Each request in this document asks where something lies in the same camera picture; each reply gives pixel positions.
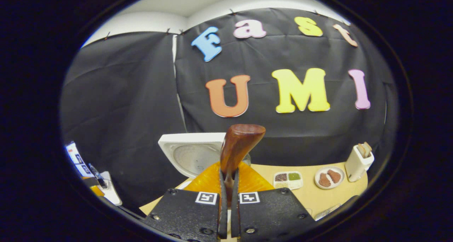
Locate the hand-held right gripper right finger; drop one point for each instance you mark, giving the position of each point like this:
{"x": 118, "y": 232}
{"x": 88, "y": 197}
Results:
{"x": 235, "y": 220}

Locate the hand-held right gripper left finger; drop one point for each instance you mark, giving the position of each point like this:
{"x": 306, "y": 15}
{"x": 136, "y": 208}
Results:
{"x": 222, "y": 220}

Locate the white rice cooker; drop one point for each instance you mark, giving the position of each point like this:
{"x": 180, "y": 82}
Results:
{"x": 191, "y": 157}

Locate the brown wooden spoon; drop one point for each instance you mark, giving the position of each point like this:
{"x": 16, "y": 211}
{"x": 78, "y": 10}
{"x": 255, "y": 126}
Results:
{"x": 240, "y": 143}

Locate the white divided grain dish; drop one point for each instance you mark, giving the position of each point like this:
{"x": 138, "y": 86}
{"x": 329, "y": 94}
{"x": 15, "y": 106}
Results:
{"x": 288, "y": 180}

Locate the brown meat piece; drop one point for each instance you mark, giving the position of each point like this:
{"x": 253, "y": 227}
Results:
{"x": 324, "y": 180}
{"x": 334, "y": 176}

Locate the white round plate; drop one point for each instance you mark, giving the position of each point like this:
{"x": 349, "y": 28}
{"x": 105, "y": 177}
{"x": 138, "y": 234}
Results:
{"x": 339, "y": 184}

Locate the white side table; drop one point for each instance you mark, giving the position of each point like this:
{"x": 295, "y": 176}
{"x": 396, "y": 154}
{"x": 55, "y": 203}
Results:
{"x": 113, "y": 196}

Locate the cream toaster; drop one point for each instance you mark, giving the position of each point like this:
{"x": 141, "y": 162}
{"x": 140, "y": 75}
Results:
{"x": 355, "y": 167}

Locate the toast slice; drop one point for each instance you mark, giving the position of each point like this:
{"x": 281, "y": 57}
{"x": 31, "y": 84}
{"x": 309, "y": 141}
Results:
{"x": 367, "y": 148}
{"x": 360, "y": 150}

